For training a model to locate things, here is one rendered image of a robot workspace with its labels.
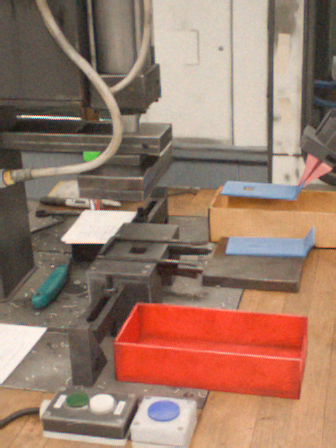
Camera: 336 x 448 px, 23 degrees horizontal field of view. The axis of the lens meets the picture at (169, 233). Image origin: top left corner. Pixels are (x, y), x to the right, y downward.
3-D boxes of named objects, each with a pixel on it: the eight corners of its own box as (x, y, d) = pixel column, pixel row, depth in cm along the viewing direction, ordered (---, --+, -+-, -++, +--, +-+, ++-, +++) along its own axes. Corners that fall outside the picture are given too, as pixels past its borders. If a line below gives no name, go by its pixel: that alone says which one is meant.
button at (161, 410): (176, 432, 97) (175, 418, 97) (144, 429, 98) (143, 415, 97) (183, 413, 101) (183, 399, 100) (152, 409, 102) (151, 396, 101)
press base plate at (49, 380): (203, 427, 106) (202, 408, 105) (-138, 389, 118) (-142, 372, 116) (267, 234, 164) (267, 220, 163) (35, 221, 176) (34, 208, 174)
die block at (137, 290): (152, 324, 125) (149, 281, 122) (90, 319, 128) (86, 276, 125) (180, 269, 143) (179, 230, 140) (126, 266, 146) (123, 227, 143)
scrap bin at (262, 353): (299, 400, 106) (300, 360, 103) (115, 381, 111) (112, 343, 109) (307, 352, 116) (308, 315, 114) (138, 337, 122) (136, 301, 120)
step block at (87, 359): (93, 387, 110) (87, 329, 107) (72, 385, 111) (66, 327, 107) (107, 362, 116) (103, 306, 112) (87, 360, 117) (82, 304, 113)
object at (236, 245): (314, 257, 141) (314, 241, 140) (225, 254, 144) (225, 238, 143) (314, 241, 147) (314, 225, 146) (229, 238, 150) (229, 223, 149)
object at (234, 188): (303, 200, 149) (303, 185, 148) (220, 195, 152) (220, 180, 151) (306, 188, 155) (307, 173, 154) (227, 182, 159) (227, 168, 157)
